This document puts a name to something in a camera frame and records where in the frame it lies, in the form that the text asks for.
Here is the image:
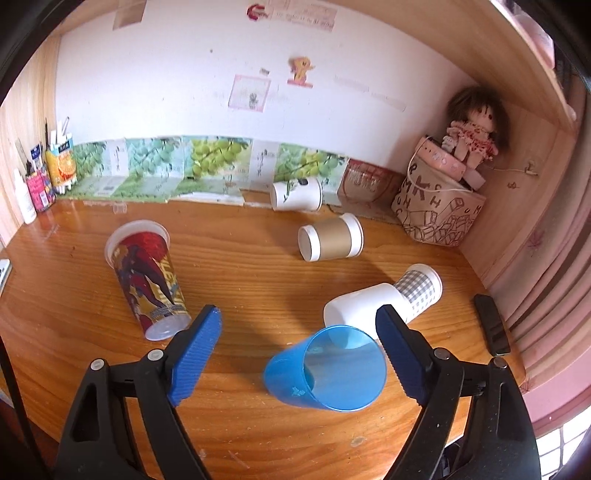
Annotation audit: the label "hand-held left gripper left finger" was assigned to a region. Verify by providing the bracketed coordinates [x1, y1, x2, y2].
[54, 305, 222, 480]

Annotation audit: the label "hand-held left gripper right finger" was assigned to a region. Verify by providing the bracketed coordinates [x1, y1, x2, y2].
[375, 305, 542, 480]

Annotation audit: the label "blue plastic cup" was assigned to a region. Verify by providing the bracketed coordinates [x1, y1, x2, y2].
[263, 324, 387, 412]

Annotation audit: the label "white checkered paper cup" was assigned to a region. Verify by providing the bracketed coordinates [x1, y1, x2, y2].
[323, 263, 443, 344]

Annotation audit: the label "red cartoon print plastic cup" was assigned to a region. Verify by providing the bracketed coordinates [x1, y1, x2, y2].
[105, 220, 193, 342]

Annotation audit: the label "gold white paper cup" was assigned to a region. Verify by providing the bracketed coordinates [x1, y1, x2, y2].
[297, 213, 365, 262]

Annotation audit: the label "white leaf print paper cup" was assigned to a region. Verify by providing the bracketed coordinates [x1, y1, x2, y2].
[270, 177, 323, 212]

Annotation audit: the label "wooden desk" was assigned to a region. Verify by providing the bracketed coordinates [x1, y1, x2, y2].
[0, 187, 527, 480]

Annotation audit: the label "black remote control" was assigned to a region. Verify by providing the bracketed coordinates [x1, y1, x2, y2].
[474, 294, 511, 356]

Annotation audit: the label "pink curtain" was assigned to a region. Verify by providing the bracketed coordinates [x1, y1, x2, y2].
[480, 83, 591, 425]

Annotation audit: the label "brown printed carton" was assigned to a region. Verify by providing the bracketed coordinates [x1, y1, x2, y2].
[337, 158, 407, 204]

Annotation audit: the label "grape print paper sheets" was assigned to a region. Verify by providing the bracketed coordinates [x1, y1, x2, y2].
[58, 136, 350, 206]

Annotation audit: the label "pink box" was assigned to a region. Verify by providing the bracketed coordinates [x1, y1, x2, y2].
[416, 136, 486, 191]

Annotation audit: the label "pink pen holder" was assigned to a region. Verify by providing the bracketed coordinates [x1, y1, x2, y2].
[25, 166, 57, 213]

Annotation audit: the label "orange juice carton pen holder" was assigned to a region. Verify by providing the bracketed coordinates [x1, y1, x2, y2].
[46, 131, 77, 195]

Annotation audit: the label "white bottle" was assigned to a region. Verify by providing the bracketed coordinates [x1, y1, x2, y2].
[12, 169, 38, 225]

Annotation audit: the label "rag doll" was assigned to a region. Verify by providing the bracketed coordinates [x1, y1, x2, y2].
[442, 86, 511, 168]

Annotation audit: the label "pink wall note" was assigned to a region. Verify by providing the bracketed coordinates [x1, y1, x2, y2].
[228, 74, 271, 112]

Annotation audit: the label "cartoon wall sticker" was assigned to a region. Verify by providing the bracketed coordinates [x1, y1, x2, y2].
[287, 56, 317, 88]

